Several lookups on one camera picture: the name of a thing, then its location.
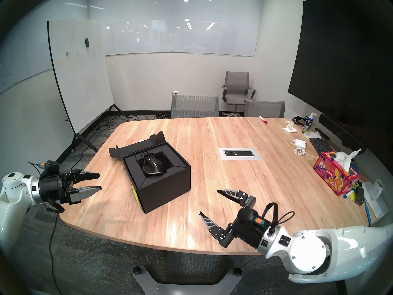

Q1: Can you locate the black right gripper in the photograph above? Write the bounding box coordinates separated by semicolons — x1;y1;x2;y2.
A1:
199;189;273;249

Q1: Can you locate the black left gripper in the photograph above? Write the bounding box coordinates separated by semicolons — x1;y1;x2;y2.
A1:
39;170;102;205

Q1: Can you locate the black mouse cable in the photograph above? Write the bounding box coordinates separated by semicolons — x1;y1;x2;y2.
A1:
134;150;154;169

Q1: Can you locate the black cardboard box with lid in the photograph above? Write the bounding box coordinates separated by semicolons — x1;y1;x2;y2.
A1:
109;131;191;214

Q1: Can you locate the black computer mouse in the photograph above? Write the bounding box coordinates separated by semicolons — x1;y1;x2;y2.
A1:
142;152;168;176

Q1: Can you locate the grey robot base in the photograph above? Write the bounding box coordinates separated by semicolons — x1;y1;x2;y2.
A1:
132;265;243;295

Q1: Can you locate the colourful tissue box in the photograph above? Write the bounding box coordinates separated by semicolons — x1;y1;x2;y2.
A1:
313;151;361;196

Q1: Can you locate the white tissue in box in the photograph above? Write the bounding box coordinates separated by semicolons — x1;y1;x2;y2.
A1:
333;148;363;172

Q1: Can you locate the silver table outlet plate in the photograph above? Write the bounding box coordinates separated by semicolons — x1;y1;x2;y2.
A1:
218;148;261;160

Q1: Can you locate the rolling whiteboard on stand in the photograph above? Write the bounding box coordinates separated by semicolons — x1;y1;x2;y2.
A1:
47;20;129;153

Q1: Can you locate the grey fabric chair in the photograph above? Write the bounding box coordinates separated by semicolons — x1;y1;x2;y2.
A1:
244;100;286;118

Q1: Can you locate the wide grey mesh chair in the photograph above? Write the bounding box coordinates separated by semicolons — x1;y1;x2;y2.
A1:
171;93;220;118

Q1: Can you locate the black keyboard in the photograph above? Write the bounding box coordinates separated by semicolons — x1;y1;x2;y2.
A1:
309;137;333;155

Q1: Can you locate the whiteboard cleaner spray bottle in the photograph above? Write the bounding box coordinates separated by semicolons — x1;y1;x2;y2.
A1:
302;112;317;134

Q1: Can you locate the grey swivel office chair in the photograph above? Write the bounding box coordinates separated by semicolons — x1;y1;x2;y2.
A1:
221;71;256;117

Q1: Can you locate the black video sound bar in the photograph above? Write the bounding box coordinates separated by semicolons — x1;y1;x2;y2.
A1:
316;114;366;155

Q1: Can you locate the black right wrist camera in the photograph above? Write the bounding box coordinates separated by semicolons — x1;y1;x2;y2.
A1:
237;207;265;229

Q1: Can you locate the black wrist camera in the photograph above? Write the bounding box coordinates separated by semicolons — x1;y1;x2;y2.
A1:
237;207;265;229
38;160;61;178

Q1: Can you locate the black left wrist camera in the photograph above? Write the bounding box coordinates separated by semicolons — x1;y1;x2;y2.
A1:
38;160;61;178

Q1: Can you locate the black braided cable loop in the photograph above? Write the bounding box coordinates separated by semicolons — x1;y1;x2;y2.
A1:
43;200;65;214

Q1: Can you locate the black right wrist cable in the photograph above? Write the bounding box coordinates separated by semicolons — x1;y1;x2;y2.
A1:
263;202;296;237

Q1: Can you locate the black hanging robot cable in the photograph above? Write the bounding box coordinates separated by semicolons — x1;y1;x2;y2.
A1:
49;211;62;295

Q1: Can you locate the white power adapter with cable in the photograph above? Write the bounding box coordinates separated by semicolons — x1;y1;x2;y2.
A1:
288;138;307;155

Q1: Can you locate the glass wall board with writing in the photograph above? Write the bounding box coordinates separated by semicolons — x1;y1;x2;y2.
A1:
0;0;89;95

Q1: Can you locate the large glass wall board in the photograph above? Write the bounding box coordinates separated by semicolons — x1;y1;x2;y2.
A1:
89;0;262;57

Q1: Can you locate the large black wall screen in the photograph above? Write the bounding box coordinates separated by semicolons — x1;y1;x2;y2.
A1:
288;0;393;163

